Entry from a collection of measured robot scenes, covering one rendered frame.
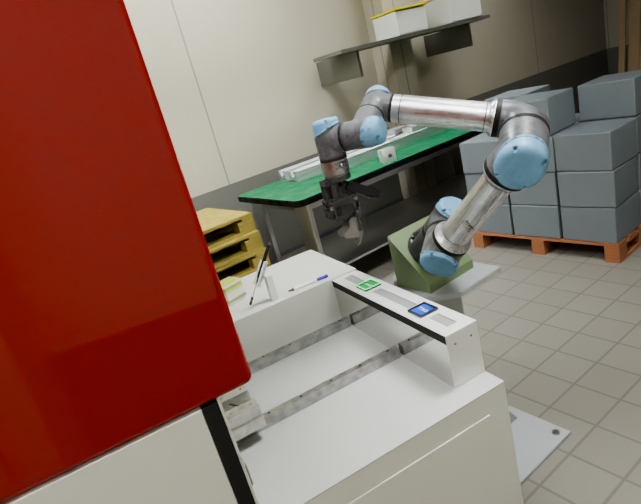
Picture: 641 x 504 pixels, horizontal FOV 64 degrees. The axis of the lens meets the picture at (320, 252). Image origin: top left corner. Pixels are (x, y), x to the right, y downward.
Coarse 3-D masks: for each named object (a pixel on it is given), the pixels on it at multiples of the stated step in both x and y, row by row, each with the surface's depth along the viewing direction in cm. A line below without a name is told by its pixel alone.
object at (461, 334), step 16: (352, 272) 165; (352, 288) 153; (384, 288) 147; (400, 288) 144; (384, 304) 137; (400, 304) 136; (416, 304) 133; (432, 304) 130; (416, 320) 125; (432, 320) 123; (448, 320) 122; (464, 320) 119; (448, 336) 115; (464, 336) 117; (448, 352) 116; (464, 352) 118; (480, 352) 120; (464, 368) 119; (480, 368) 121
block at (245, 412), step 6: (246, 402) 119; (252, 402) 119; (234, 408) 118; (240, 408) 118; (246, 408) 117; (252, 408) 117; (258, 408) 117; (228, 414) 116; (234, 414) 116; (240, 414) 116; (246, 414) 116; (252, 414) 117; (258, 414) 118; (228, 420) 115; (234, 420) 115; (240, 420) 116; (246, 420) 117; (234, 426) 116
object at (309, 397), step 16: (384, 352) 136; (352, 368) 132; (368, 368) 133; (320, 384) 129; (336, 384) 129; (288, 400) 126; (304, 400) 126; (272, 416) 123; (288, 416) 125; (256, 432) 121
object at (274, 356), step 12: (336, 324) 158; (348, 324) 160; (312, 336) 155; (324, 336) 157; (288, 348) 152; (300, 348) 154; (252, 360) 150; (264, 360) 149; (276, 360) 151; (252, 372) 148
